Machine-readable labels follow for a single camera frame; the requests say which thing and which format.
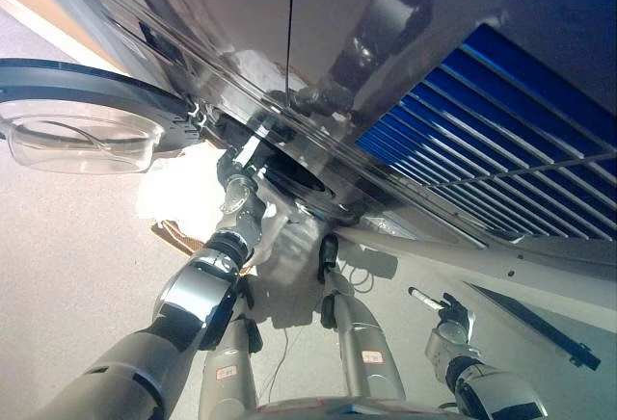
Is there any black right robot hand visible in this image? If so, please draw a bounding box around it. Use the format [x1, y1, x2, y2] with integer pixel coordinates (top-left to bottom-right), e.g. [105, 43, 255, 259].
[408, 285, 476, 345]

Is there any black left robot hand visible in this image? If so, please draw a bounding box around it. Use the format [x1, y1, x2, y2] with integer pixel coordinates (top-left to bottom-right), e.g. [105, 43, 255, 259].
[216, 143, 264, 186]

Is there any white cloth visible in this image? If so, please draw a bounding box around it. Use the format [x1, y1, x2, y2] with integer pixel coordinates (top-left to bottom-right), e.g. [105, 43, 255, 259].
[137, 143, 339, 287]

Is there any grey front-load washing machine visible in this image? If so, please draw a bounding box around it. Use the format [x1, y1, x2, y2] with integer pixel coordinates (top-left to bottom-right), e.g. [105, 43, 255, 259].
[103, 5, 483, 248]

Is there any brown wicker laundry basket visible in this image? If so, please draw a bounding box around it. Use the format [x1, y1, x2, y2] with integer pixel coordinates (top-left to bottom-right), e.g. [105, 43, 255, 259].
[149, 217, 253, 277]

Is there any round washing machine door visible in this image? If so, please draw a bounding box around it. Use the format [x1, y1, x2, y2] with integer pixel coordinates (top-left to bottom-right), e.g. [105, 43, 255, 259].
[0, 57, 209, 176]

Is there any silver right robot leg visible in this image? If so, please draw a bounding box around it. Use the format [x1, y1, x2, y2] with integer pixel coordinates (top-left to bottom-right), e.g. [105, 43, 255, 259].
[316, 234, 407, 403]

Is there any grey dryer with vent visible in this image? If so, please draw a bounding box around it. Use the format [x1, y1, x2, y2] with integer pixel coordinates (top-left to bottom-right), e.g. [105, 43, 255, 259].
[47, 0, 617, 249]

